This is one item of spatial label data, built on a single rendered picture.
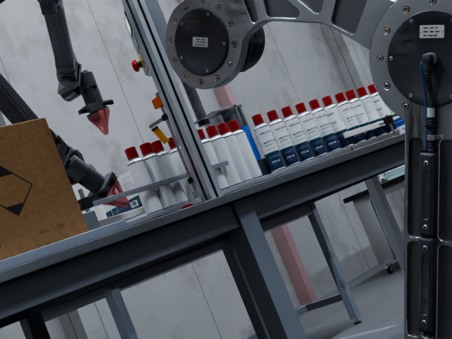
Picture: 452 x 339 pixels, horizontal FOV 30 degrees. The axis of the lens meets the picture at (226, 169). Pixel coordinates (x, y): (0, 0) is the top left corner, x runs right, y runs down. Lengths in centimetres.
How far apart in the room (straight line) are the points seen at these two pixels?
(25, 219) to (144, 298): 420
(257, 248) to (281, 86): 624
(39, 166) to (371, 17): 75
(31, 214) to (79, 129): 429
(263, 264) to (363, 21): 71
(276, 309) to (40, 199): 63
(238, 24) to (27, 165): 52
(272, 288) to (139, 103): 464
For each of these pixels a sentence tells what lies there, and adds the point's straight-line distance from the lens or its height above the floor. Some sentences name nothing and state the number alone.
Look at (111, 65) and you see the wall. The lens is 656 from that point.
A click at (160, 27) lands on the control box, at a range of 248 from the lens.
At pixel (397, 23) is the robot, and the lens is 154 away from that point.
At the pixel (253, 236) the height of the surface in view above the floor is 71.
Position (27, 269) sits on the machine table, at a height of 82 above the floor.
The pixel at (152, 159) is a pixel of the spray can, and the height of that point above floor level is 103.
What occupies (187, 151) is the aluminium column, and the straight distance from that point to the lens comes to 239.
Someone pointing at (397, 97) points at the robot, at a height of 85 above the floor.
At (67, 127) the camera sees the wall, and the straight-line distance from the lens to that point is 598.
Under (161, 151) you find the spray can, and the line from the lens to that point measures 251.
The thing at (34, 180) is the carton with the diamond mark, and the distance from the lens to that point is 180.
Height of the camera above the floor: 71
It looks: 5 degrees up
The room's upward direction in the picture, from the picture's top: 22 degrees counter-clockwise
